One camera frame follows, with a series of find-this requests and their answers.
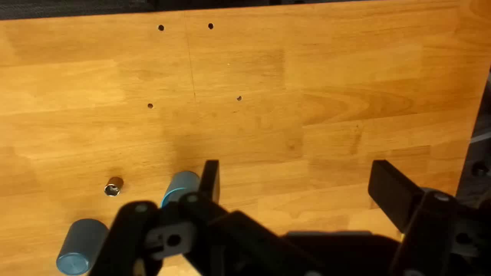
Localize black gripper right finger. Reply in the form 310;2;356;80
367;160;491;276

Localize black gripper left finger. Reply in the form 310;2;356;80
89;160;328;276

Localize small metal cylinder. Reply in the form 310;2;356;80
103;175;126;198

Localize upright blue cup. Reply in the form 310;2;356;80
160;171;203;210

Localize upside-down blue cup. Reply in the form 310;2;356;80
55;218;110;276

